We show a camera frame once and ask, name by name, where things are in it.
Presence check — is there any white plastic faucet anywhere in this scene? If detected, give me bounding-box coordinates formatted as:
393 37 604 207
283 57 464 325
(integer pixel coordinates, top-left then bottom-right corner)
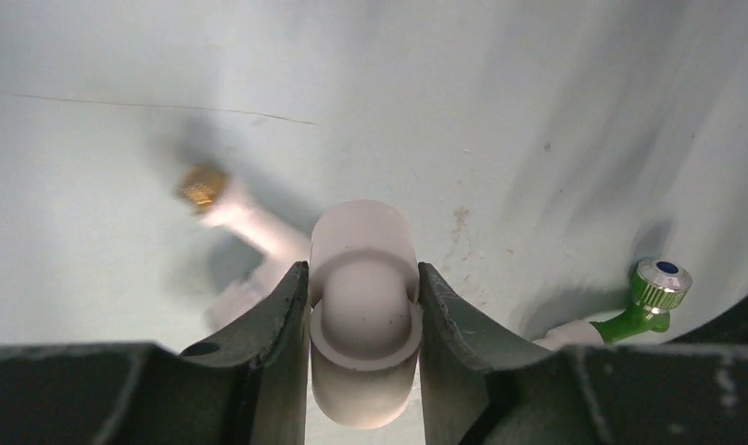
175 163 311 330

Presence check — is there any green plastic faucet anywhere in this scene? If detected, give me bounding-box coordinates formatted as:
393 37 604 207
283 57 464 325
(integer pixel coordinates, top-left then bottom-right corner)
590 259 693 343

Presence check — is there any white elbow fitting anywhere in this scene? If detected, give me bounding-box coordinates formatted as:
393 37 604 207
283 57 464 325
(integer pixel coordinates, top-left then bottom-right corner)
308 199 423 429
532 320 604 351

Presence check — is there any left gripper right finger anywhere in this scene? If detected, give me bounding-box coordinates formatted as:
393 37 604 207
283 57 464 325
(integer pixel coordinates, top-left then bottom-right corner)
418 262 548 444

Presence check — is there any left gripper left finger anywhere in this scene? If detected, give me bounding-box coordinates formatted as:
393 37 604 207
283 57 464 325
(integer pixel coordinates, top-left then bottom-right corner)
180 261 310 444

